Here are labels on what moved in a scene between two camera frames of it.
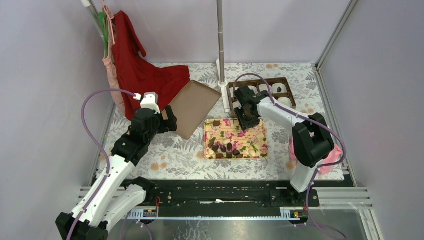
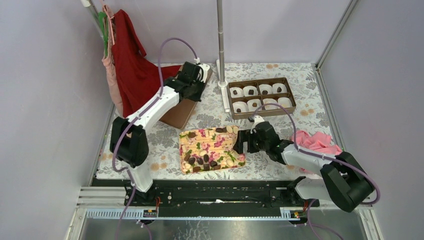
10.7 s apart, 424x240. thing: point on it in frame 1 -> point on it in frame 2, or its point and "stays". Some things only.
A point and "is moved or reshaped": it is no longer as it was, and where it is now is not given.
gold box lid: x=190 y=106 is moved or reshaped
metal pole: x=220 y=27 stays
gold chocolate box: x=279 y=88 stays
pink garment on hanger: x=110 y=63 stays
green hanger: x=105 y=30 stays
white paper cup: x=276 y=85 stays
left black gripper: x=169 y=125 -> x=198 y=80
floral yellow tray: x=224 y=139 is moved or reshaped
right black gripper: x=243 y=124 -> x=245 y=136
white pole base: x=223 y=86 stays
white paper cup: x=254 y=88 stays
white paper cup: x=285 y=101 stays
